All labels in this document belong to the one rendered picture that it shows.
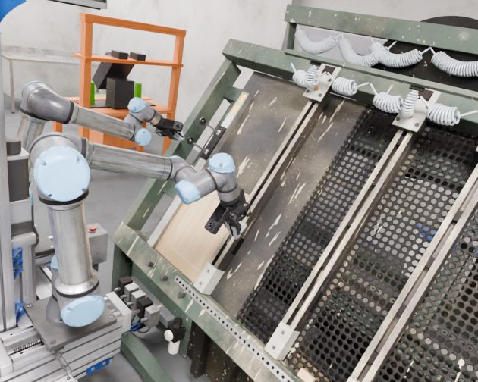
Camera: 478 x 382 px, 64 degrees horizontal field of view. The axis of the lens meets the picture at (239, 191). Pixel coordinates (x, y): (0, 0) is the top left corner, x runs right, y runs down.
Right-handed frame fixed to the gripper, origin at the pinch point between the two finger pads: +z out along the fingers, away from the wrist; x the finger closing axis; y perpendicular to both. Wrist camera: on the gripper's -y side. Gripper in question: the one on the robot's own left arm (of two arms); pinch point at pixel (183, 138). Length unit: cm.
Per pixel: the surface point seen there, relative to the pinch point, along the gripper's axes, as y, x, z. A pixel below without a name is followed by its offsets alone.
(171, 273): -12, 69, 7
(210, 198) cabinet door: -20.0, 28.9, 10.5
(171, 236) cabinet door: -3, 51, 10
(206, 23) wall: 237, -305, 211
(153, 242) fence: 7, 56, 8
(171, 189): 13.3, 23.9, 15.7
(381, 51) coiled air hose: -85, -65, 32
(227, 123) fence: -19.7, -12.3, 8.2
